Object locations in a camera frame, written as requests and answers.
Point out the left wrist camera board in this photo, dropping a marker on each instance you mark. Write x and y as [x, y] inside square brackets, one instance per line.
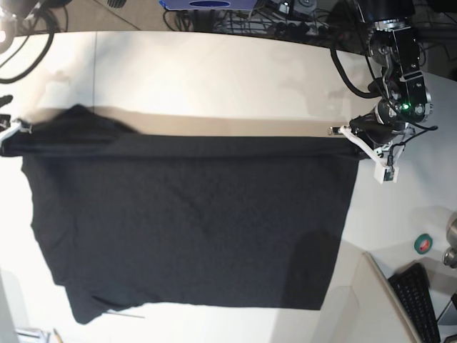
[385, 174]

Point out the green tape roll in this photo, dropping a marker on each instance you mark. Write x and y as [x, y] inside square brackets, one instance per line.
[423, 244]

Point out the beige divider panel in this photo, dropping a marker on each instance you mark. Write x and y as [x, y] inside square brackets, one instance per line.
[380, 316]

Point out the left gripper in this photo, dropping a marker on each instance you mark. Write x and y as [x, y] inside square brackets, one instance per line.
[364, 137]

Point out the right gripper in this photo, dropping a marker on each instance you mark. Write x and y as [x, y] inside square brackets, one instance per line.
[10, 126]

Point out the black power strip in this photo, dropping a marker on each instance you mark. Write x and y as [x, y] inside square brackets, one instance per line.
[295, 30]

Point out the black keyboard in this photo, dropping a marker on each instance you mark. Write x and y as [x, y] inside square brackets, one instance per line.
[412, 290]

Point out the pencil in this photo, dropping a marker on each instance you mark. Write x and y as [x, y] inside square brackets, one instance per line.
[57, 336]

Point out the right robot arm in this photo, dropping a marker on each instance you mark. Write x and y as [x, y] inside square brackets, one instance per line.
[9, 28]

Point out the metal cylinder stand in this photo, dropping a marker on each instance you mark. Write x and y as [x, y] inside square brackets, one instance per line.
[449, 256]

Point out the black t-shirt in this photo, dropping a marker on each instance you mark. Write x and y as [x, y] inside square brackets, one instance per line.
[125, 219]

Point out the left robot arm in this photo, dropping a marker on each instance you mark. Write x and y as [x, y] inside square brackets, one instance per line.
[404, 101]

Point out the blue box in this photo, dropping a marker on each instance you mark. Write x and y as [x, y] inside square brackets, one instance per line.
[177, 5]

